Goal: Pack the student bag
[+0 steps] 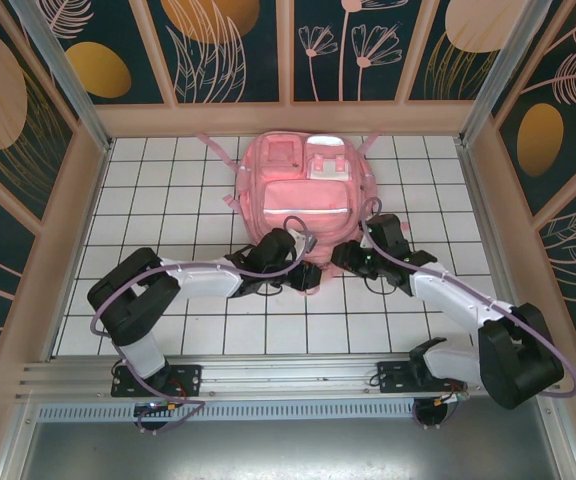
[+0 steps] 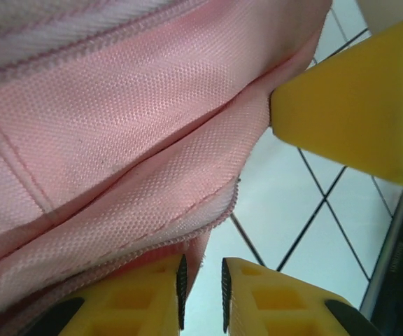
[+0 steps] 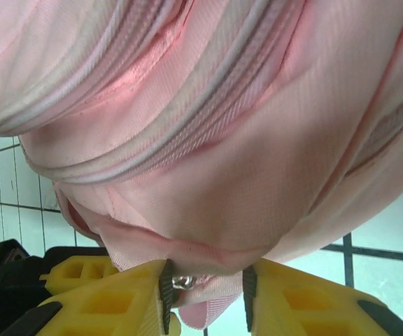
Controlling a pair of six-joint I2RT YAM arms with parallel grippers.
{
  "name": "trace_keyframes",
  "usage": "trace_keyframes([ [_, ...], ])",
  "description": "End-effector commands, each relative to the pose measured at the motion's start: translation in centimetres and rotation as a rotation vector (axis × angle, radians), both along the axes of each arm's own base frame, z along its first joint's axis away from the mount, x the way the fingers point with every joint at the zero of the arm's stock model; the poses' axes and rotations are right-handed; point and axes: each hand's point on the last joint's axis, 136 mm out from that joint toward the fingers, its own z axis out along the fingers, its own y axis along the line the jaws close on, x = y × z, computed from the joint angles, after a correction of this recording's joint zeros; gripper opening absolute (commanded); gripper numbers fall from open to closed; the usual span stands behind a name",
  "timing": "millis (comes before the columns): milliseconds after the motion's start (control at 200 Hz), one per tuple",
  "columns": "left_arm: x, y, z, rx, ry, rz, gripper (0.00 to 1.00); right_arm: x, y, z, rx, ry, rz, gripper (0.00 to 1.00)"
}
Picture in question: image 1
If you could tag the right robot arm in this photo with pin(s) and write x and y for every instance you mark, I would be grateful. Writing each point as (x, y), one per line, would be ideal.
(448, 295)

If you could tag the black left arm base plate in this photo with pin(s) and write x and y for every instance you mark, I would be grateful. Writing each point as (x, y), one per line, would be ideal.
(188, 376)

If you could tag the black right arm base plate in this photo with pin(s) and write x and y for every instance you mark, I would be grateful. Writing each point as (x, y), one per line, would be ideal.
(393, 380)

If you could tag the aluminium mounting rail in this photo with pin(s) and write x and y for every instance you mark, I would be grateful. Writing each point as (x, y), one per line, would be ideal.
(288, 375)

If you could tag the aluminium corner post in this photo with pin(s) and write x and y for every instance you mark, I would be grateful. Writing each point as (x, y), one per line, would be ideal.
(65, 75)
(498, 75)

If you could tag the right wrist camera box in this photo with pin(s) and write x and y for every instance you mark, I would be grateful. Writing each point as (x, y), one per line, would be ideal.
(364, 240)

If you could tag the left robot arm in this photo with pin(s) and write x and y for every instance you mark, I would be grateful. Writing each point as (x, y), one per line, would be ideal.
(203, 280)

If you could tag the pink backpack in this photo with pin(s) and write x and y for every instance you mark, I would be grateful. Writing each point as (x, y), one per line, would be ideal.
(298, 200)

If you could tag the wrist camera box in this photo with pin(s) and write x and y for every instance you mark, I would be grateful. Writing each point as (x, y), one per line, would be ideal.
(304, 242)
(364, 240)

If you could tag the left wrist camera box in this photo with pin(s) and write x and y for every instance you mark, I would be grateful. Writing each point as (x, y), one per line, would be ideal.
(304, 242)

